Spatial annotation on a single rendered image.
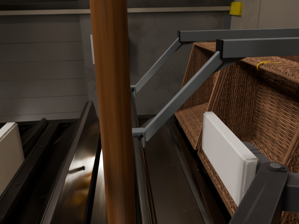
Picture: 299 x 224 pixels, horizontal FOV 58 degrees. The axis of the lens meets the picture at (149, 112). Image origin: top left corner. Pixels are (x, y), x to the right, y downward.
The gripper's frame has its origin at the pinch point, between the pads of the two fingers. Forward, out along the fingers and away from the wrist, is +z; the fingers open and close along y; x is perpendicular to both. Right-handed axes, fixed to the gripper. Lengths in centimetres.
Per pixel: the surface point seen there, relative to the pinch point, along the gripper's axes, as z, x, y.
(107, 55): 5.6, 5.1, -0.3
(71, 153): 83, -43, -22
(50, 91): 285, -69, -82
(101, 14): 5.7, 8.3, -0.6
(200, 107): 151, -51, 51
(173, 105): 46.1, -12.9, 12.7
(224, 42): 45, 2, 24
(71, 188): 66, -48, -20
